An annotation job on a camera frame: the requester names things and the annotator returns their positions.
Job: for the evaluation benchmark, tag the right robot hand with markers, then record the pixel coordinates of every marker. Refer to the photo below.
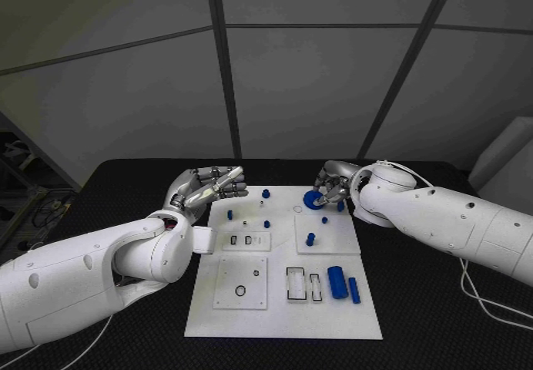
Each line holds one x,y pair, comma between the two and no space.
335,176

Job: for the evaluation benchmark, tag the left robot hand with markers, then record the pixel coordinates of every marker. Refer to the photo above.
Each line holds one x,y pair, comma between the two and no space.
195,188

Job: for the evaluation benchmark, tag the blue gear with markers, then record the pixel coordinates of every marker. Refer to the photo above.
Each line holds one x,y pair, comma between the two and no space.
312,199

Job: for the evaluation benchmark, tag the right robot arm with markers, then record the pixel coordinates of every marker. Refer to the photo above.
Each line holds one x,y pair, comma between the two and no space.
441,214

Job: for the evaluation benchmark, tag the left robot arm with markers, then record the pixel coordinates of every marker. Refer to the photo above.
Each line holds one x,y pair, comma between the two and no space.
75,277

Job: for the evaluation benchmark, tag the white task board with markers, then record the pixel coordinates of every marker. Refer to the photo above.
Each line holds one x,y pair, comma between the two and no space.
283,277

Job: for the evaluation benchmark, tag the thick long blue cylinder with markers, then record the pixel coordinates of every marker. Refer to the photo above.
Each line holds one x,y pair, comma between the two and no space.
338,282

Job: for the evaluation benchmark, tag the thin long blue cylinder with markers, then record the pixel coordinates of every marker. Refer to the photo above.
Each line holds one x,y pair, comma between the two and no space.
355,290

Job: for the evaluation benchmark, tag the metal rack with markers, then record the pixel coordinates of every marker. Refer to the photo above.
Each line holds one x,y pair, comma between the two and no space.
29,190

